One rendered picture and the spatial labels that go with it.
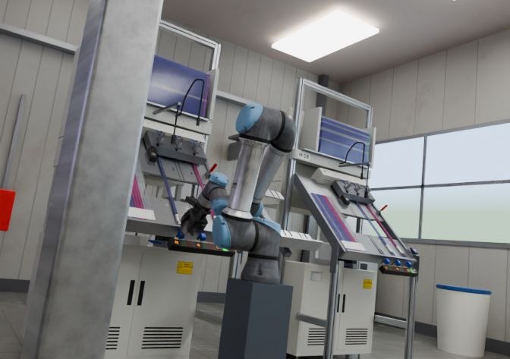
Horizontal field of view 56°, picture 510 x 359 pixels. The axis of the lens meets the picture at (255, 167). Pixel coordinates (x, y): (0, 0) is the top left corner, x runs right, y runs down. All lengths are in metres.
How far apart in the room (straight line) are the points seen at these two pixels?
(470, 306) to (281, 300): 3.07
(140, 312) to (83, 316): 2.29
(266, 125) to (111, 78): 1.48
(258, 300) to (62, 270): 1.54
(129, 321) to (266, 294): 0.94
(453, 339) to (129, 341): 3.03
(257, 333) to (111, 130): 1.56
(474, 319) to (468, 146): 1.87
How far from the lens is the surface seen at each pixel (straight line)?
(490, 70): 5.76
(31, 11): 5.65
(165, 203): 2.32
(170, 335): 2.62
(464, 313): 4.68
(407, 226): 5.91
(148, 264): 2.50
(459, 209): 5.51
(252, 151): 1.71
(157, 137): 2.62
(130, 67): 0.24
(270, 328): 1.79
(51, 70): 5.48
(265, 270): 1.78
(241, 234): 1.73
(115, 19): 0.25
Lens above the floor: 0.66
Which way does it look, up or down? 10 degrees up
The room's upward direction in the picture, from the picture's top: 7 degrees clockwise
